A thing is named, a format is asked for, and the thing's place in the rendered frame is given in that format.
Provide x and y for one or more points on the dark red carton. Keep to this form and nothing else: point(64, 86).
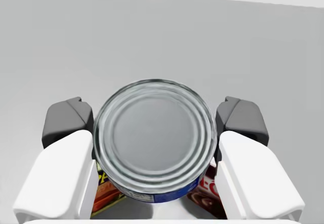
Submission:
point(207, 193)

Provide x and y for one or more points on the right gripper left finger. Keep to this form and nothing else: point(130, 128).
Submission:
point(58, 163)

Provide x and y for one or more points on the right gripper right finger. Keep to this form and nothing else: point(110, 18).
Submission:
point(253, 168)

